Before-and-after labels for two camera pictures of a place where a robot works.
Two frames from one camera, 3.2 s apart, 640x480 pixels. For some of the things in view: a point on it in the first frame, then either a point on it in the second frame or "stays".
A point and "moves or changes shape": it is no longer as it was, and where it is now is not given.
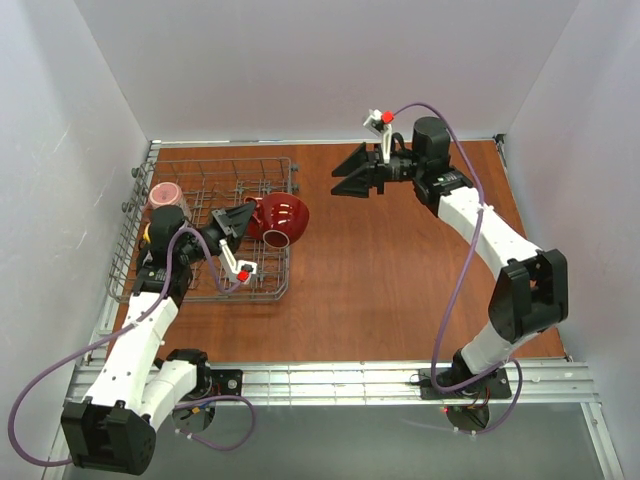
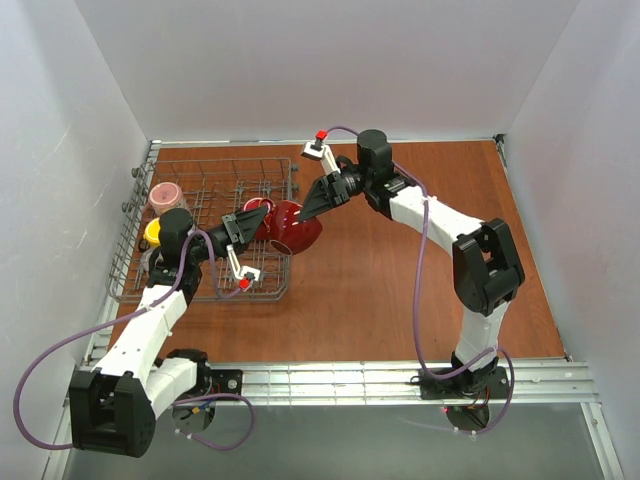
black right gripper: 375,170 → 338,187
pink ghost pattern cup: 165,194 stays
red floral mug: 279,219 moves or changes shape
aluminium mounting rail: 365,382 stays
